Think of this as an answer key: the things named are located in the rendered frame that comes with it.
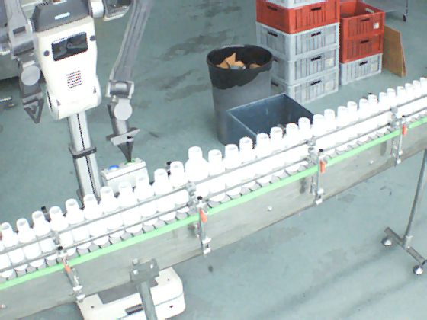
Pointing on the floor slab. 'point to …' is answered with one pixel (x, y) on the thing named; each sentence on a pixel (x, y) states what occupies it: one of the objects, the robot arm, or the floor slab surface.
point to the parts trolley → (389, 6)
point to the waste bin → (238, 80)
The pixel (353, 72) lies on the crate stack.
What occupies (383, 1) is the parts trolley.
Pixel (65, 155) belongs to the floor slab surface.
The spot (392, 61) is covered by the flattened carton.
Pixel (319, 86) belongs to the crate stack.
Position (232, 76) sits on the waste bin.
